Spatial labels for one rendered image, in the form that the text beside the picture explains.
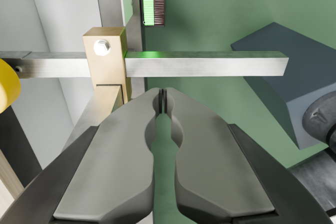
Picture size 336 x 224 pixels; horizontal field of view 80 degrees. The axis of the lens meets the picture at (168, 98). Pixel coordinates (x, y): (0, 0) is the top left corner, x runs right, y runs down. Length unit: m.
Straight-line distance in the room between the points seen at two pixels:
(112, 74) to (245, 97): 1.21
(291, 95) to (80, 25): 0.65
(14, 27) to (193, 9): 0.85
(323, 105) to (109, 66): 0.65
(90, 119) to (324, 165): 0.60
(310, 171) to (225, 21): 0.81
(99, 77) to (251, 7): 1.02
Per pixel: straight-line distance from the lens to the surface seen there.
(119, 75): 0.30
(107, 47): 0.28
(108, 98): 0.28
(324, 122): 0.77
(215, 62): 0.31
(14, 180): 0.48
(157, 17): 0.42
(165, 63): 0.30
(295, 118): 0.80
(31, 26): 0.55
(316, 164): 0.70
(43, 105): 0.56
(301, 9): 1.35
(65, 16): 0.55
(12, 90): 0.32
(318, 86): 0.78
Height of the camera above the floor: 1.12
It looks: 58 degrees down
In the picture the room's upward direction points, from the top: 176 degrees clockwise
